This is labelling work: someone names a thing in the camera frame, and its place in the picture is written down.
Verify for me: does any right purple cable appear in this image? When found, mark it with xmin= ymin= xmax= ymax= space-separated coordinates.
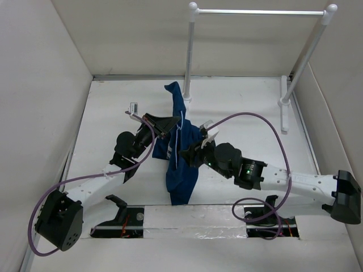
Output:
xmin=208 ymin=112 xmax=293 ymax=240

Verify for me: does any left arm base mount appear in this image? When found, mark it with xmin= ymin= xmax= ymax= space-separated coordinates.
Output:
xmin=90 ymin=194 xmax=145 ymax=239

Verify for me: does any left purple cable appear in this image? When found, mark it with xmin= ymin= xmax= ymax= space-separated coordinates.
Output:
xmin=29 ymin=110 xmax=155 ymax=256

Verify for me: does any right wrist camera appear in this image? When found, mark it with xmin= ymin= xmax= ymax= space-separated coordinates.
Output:
xmin=200 ymin=120 xmax=219 ymax=147

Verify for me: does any blue t shirt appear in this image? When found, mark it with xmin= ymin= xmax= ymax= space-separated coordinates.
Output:
xmin=151 ymin=81 xmax=217 ymax=206

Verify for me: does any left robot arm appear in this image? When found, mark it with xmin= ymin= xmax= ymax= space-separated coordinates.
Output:
xmin=27 ymin=113 xmax=181 ymax=257

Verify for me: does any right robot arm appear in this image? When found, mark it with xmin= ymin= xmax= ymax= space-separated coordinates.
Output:
xmin=179 ymin=142 xmax=361 ymax=224

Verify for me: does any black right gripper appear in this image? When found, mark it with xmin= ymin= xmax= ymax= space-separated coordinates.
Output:
xmin=178 ymin=135 xmax=232 ymax=179

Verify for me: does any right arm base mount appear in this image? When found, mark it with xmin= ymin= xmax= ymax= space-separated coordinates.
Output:
xmin=244 ymin=204 xmax=299 ymax=240

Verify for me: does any purple cable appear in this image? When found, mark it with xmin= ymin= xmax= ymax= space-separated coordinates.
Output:
xmin=208 ymin=112 xmax=293 ymax=240
xmin=29 ymin=110 xmax=155 ymax=256

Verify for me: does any white clothes rack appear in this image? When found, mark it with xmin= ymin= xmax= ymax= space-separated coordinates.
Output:
xmin=184 ymin=1 xmax=337 ymax=133

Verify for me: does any light blue wire hanger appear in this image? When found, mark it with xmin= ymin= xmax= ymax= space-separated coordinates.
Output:
xmin=174 ymin=110 xmax=184 ymax=169

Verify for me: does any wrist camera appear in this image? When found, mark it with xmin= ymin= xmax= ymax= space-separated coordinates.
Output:
xmin=200 ymin=120 xmax=219 ymax=147
xmin=125 ymin=102 xmax=139 ymax=121

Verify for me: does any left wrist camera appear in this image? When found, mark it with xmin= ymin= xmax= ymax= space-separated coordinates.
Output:
xmin=125 ymin=102 xmax=139 ymax=121

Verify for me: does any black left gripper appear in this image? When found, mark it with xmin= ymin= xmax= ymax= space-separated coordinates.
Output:
xmin=132 ymin=113 xmax=180 ymax=159

